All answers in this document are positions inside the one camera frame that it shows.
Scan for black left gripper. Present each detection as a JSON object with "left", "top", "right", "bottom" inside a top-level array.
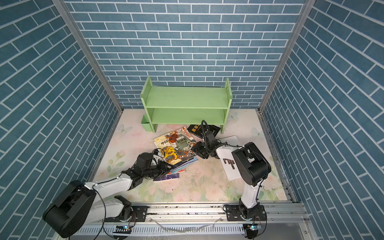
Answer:
[{"left": 142, "top": 161, "right": 175, "bottom": 180}]

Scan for blue sci-fi magazine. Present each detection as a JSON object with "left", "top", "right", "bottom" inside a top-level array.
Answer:
[{"left": 170, "top": 156, "right": 198, "bottom": 174}]

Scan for white book with brown bars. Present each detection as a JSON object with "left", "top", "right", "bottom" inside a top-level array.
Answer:
[{"left": 216, "top": 136, "right": 243, "bottom": 181}]

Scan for green red illustrated comic book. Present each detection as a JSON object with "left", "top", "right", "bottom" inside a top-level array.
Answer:
[{"left": 154, "top": 127, "right": 197, "bottom": 158}]

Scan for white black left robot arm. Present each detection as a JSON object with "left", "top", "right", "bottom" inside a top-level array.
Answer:
[{"left": 42, "top": 153, "right": 175, "bottom": 238}]

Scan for black book with gold text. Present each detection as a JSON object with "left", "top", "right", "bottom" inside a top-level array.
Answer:
[{"left": 187, "top": 125, "right": 221, "bottom": 139}]

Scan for yellow red illustrated book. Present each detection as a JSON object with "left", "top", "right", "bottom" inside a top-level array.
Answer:
[{"left": 162, "top": 146, "right": 190, "bottom": 167}]

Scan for dark purple book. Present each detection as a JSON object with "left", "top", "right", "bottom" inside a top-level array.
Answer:
[{"left": 154, "top": 173, "right": 180, "bottom": 182}]

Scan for small green side box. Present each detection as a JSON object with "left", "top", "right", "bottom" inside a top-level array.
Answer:
[{"left": 141, "top": 115, "right": 153, "bottom": 132}]

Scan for green wooden two-tier shelf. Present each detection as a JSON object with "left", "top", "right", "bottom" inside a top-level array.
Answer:
[{"left": 140, "top": 77, "right": 233, "bottom": 133}]

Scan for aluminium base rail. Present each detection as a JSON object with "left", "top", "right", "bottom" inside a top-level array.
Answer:
[{"left": 61, "top": 201, "right": 310, "bottom": 226}]

